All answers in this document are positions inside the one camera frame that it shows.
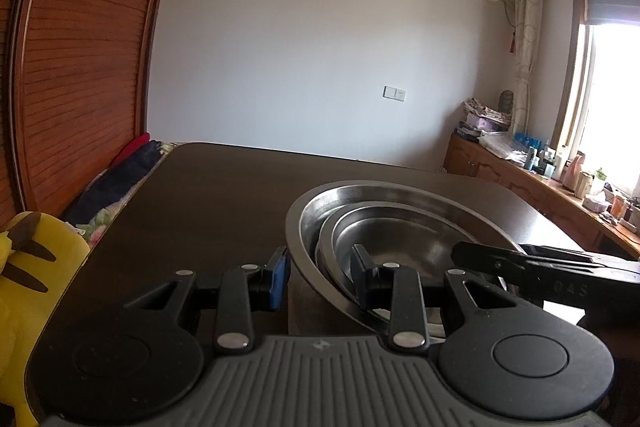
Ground small steel bowl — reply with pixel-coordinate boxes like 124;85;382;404
331;206;481;288

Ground clear plastic bag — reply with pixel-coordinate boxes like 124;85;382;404
477;132;526;162

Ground stack of newspapers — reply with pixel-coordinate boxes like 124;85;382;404
462;98;512;122

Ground wooden low cabinet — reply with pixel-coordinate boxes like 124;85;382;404
445;134;640;258

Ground medium steel bowl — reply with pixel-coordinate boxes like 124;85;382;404
314;193;501;308

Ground wooden framed window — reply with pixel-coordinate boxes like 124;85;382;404
552;0;640;198

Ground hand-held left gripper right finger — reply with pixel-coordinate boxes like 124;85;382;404
350;244;521;352

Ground purple box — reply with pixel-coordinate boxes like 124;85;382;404
465;114;511;132

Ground patterned beige curtain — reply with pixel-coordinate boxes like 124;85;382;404
512;0;544;138

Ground wooden louvered wardrobe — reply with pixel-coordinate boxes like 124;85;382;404
0;0;188;233

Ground yellow plush toy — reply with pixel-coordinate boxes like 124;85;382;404
0;212;91;425

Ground row of toiletry bottles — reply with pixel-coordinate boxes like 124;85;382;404
514;132;640;235

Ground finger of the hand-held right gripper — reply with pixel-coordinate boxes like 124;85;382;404
451;241;640;280

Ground floral bedsheet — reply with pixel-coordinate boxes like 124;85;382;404
75;207;121;248

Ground large steel bowl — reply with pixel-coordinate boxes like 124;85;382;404
285;180;531;340

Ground dark blue cloth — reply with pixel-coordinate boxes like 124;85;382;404
65;141;166;225

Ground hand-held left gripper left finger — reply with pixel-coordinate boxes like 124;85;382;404
121;246;292;356

